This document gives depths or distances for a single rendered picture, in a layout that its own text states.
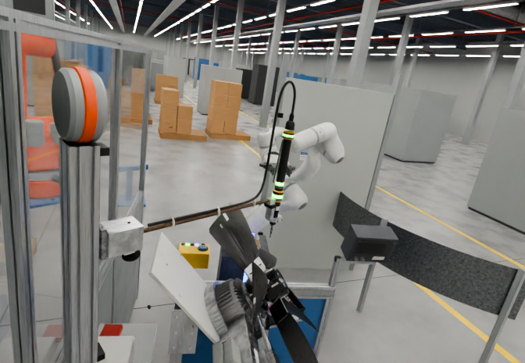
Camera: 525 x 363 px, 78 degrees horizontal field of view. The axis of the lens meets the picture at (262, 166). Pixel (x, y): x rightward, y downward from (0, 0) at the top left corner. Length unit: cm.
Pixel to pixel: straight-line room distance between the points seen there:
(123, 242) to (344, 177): 278
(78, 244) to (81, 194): 13
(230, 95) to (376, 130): 643
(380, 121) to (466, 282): 158
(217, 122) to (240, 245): 821
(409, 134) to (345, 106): 772
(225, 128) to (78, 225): 877
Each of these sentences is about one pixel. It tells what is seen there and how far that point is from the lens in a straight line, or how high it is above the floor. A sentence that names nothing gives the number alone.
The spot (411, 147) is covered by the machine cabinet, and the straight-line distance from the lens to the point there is 1109.
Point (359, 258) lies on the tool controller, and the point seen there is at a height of 108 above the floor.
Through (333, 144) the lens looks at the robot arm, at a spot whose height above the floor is 170.
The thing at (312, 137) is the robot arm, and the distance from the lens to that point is 158.
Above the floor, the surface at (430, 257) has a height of 82.
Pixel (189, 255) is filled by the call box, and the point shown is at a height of 106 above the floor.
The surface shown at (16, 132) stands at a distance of 84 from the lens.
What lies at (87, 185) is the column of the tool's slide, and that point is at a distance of 82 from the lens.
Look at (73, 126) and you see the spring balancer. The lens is 74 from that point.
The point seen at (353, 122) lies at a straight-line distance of 333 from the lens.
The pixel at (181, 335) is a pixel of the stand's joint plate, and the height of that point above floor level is 104.
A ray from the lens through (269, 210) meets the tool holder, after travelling 129.
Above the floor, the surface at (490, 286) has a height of 76.
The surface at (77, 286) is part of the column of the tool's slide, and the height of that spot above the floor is 144.
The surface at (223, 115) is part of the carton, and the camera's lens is 942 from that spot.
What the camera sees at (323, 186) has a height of 98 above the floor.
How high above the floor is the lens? 201
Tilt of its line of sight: 16 degrees down
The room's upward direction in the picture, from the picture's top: 9 degrees clockwise
